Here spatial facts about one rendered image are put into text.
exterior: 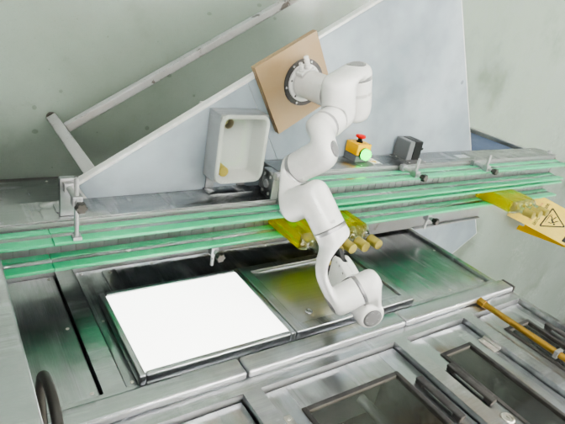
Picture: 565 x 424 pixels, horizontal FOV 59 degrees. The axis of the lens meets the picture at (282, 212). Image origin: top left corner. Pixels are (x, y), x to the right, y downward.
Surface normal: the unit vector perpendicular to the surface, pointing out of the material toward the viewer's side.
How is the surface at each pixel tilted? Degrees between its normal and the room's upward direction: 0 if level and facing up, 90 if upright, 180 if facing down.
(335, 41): 0
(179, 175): 0
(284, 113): 1
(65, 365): 90
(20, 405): 90
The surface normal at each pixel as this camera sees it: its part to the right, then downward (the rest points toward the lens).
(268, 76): 0.55, 0.42
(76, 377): 0.17, -0.90
